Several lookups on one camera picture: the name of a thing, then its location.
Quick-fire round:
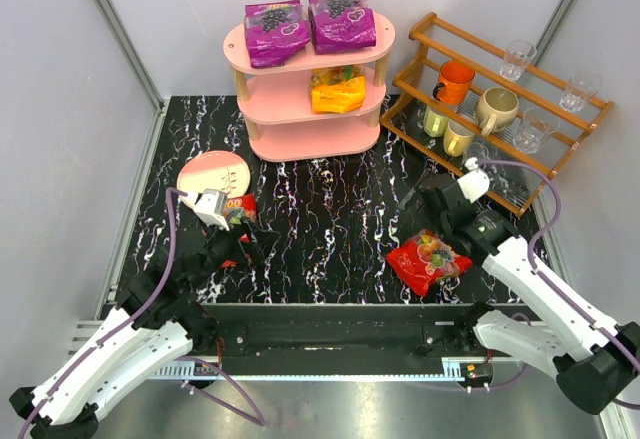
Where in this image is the clear glass middle shelf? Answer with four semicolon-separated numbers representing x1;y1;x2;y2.
513;107;560;154

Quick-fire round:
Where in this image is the cream yellow mug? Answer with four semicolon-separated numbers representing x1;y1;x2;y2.
443;120;475;157

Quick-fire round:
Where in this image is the pink three-tier shelf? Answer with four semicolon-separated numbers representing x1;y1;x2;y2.
223;13;395;162

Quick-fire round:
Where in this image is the clear glass top right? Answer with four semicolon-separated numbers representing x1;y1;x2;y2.
559;71;603;113

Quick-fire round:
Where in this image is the red candy bag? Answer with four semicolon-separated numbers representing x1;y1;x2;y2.
386;229;472;297
214;193;262;270

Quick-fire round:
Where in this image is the purple candy bag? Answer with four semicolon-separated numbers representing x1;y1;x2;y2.
308;0;376;55
244;0;311;69

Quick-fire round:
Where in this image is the beige round mug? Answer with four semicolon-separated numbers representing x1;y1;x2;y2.
474;87;519;137

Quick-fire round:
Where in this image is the green-yellow mug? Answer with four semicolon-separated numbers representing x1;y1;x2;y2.
423;106;449;138

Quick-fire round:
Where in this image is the small clear glass bottom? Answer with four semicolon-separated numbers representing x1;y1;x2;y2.
462;141;489;165

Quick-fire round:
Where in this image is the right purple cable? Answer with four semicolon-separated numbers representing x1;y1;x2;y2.
414;158;640;410

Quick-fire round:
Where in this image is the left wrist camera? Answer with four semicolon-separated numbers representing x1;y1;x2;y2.
181;189;230;231

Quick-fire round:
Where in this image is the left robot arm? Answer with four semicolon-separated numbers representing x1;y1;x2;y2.
9;220;278;438

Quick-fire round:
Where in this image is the purple candy bag back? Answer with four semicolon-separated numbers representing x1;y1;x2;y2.
244;0;311;69

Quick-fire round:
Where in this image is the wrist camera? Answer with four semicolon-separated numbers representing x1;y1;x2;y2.
457;157;490;203
181;189;230;231

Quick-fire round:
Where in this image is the orange candy bag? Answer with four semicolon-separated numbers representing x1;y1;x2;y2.
309;65;366;114

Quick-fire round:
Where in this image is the purple candy bag front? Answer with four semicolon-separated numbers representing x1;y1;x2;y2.
308;0;376;55

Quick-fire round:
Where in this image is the wooden cup rack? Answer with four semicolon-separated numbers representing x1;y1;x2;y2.
379;11;615;219

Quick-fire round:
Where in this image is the orange mug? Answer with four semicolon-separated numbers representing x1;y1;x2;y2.
432;60;475;106

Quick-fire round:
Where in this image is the clear glass top left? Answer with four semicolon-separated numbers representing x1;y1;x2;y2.
499;40;537;82

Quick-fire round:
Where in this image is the pink round plate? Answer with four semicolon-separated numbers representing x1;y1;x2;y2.
177;150;251;198

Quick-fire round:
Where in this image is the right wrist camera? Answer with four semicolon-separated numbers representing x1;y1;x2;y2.
457;157;490;203

